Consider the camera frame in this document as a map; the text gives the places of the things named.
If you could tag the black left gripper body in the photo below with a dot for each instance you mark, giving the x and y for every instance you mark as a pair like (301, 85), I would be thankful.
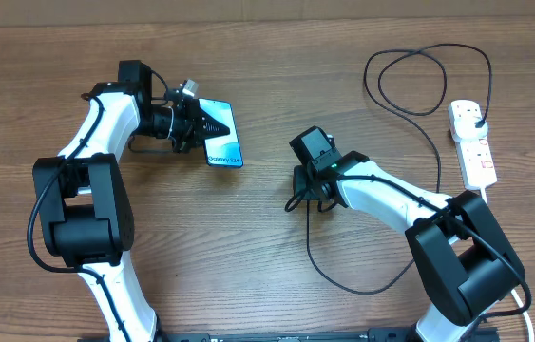
(179, 124)

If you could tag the white power strip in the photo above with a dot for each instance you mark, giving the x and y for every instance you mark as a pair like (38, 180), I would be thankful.
(475, 158)

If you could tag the white charger plug adapter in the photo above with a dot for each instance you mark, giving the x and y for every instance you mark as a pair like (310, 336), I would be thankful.
(465, 130)

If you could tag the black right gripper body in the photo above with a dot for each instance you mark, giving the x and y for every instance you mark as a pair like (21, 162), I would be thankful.
(305, 190)

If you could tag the Galaxy S24+ smartphone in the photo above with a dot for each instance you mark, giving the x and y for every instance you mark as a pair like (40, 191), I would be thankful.
(222, 151)

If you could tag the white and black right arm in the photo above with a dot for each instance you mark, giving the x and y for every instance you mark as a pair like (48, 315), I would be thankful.
(468, 267)

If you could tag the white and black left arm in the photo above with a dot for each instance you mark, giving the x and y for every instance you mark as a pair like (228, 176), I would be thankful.
(82, 221)

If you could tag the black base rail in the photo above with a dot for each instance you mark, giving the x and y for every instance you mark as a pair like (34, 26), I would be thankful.
(291, 336)

